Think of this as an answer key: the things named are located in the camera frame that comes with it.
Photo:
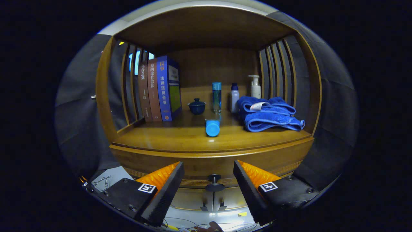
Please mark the yellow scrap on floor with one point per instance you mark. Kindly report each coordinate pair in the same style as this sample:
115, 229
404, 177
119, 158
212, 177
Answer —
242, 214

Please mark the dark brown book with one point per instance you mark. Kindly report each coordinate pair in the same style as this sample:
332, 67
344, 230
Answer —
144, 93

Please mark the wooden cabinet door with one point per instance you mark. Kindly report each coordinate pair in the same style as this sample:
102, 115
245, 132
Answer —
190, 198
233, 198

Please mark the wooden cabinet with slatted hutch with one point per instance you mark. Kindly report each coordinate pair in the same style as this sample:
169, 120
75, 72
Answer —
209, 64

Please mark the wooden countertop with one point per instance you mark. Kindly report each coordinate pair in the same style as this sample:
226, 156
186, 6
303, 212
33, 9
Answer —
167, 138

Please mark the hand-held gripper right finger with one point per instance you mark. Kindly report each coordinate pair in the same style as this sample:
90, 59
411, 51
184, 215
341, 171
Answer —
249, 193

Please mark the thick blue book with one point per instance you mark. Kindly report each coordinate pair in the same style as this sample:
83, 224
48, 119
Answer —
163, 90

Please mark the blue lidded teacup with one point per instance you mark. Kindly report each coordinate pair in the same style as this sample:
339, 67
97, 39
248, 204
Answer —
196, 107

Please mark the folded blue towel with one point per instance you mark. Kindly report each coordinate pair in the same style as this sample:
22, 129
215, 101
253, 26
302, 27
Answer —
270, 120

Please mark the reddish brown book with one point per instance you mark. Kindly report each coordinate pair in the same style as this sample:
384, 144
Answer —
153, 91

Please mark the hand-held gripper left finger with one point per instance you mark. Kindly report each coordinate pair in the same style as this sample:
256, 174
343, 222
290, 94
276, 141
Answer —
165, 196

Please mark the wooden drawer with black knob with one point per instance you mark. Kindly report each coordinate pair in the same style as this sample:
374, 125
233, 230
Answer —
206, 161

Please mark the white bottle with blue cap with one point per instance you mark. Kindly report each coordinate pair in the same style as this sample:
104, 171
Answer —
234, 100

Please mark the white pump bottle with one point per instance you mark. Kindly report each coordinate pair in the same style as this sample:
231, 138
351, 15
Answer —
255, 88

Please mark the blue squeeze tube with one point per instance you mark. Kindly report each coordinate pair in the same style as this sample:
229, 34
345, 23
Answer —
212, 129

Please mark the tall blue glass bottle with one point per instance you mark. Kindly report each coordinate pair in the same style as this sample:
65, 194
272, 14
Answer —
216, 98

